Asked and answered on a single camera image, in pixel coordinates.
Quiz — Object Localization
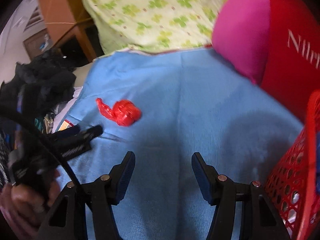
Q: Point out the small orange white box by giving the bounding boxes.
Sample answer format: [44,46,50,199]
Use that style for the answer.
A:
[58,119,74,131]

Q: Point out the pink pillow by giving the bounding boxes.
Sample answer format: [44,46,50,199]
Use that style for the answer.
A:
[212,0,271,84]

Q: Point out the person's left hand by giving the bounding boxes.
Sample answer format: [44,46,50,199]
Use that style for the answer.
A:
[1,170,61,239]

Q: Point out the light blue blanket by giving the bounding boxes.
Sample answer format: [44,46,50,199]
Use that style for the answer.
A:
[63,49,303,239]

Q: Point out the red plastic mesh basket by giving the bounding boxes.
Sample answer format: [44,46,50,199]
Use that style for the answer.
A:
[265,90,319,239]

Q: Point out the brown wooden door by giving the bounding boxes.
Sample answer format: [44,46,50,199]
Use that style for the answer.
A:
[23,29,53,60]

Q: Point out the red plastic trash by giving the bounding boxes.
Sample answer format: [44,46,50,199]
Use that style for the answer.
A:
[95,98,142,127]

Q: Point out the red Nilrich shopping bag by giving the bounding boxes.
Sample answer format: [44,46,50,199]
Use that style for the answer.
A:
[261,0,319,121]

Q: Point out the green clover patterned quilt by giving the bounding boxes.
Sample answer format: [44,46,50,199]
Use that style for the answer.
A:
[82,0,227,55]

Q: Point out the black clothes pile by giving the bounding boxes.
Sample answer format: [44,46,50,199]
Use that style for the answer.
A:
[1,48,76,118]

